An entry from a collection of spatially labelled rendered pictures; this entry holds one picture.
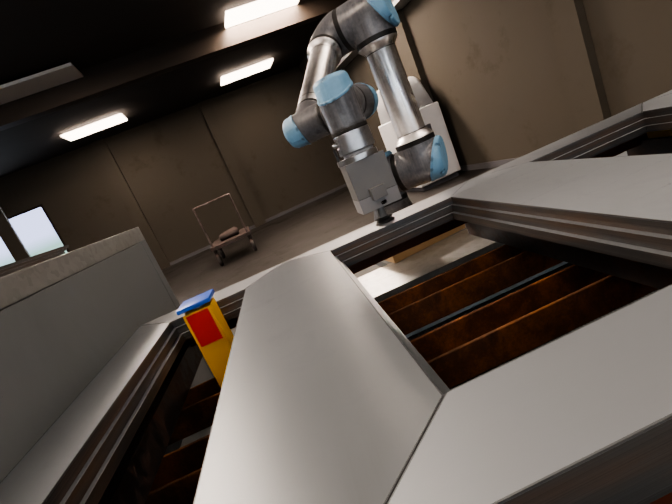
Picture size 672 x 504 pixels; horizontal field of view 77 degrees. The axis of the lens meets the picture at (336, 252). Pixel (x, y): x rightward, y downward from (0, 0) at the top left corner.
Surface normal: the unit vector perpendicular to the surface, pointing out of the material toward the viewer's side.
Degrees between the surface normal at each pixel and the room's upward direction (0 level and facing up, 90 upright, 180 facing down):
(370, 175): 90
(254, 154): 90
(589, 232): 90
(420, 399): 0
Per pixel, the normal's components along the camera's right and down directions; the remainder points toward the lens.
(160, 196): 0.28, 0.11
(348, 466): -0.39, -0.90
